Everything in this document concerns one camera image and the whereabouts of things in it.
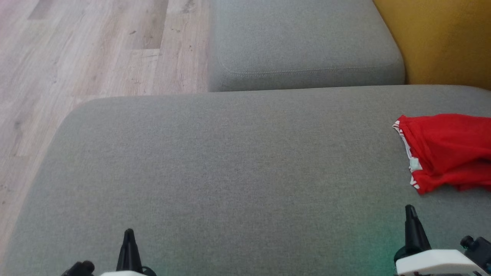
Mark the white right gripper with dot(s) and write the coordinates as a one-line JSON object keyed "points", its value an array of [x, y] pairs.
{"points": [[437, 262]]}

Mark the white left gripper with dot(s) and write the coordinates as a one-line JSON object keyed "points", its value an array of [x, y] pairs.
{"points": [[122, 273]]}

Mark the red garment with white label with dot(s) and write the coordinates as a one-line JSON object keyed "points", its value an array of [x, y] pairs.
{"points": [[448, 149]]}

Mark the large grey sofa chaise cushion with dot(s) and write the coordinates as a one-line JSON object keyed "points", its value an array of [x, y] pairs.
{"points": [[230, 172]]}

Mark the wide yellow sofa backrest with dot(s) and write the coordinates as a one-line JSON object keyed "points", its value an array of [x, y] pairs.
{"points": [[445, 38]]}

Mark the grey sofa seat cushion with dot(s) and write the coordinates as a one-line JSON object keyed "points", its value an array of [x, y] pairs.
{"points": [[303, 38]]}

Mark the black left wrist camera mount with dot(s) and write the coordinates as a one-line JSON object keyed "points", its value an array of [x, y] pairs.
{"points": [[78, 268]]}

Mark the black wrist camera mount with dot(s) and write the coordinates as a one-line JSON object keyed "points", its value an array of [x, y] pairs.
{"points": [[479, 249], [78, 268]]}

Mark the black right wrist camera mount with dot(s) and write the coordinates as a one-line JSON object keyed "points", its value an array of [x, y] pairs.
{"points": [[479, 249]]}

